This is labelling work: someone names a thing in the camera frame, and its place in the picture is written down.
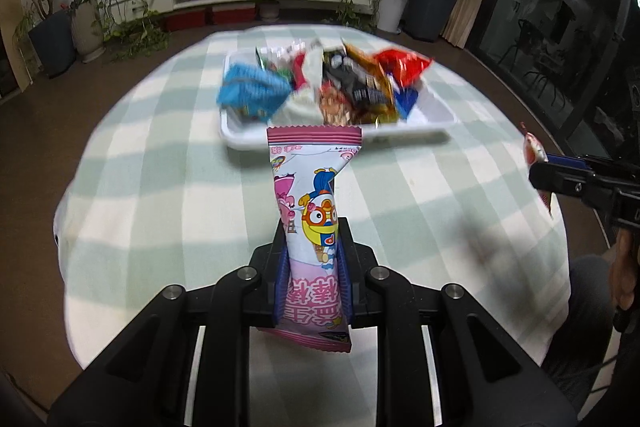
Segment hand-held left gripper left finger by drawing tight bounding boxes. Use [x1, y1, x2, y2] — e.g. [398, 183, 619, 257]
[47, 217, 293, 427]

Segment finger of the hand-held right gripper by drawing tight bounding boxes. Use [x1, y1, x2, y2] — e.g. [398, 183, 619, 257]
[529, 161, 601, 208]
[547, 155, 591, 170]

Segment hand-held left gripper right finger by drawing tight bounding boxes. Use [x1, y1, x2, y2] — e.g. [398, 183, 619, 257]
[339, 217, 581, 427]

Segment small red white snack packet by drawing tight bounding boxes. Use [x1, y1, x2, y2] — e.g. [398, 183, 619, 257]
[520, 122, 555, 219]

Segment pink cartoon snack packet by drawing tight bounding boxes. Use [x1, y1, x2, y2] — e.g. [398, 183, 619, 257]
[257, 125, 363, 354]

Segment white plastic tray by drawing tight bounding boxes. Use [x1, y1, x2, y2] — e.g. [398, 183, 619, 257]
[218, 48, 458, 152]

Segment blue and white snack packet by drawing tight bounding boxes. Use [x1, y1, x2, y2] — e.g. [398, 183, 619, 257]
[394, 86, 421, 120]

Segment pale peach snack packet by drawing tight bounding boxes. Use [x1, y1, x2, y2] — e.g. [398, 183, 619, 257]
[320, 82, 353, 128]

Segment long black snack packet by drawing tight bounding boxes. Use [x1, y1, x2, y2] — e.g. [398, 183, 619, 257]
[322, 49, 396, 118]

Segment red and white snack packet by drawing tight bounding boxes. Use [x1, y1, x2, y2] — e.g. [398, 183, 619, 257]
[291, 49, 313, 90]

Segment orange snack packet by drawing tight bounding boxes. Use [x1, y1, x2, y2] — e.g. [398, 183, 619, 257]
[344, 41, 401, 124]

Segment green snack packet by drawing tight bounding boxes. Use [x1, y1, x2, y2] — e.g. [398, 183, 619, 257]
[256, 46, 296, 82]

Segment person's right hand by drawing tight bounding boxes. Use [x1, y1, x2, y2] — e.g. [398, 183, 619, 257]
[610, 229, 640, 310]

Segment glass sliding door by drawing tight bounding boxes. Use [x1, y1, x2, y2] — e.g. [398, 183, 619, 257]
[467, 0, 640, 188]

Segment person's grey trousers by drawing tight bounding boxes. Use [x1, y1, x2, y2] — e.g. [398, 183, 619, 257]
[542, 254, 623, 413]

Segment green checked tablecloth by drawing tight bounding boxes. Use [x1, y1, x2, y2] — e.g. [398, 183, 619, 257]
[52, 24, 571, 427]

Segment red storage box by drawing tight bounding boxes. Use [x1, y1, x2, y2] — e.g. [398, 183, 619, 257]
[165, 9, 208, 32]
[210, 4, 256, 26]

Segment small plant in beige pot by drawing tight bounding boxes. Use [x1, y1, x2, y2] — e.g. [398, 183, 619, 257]
[66, 0, 107, 64]

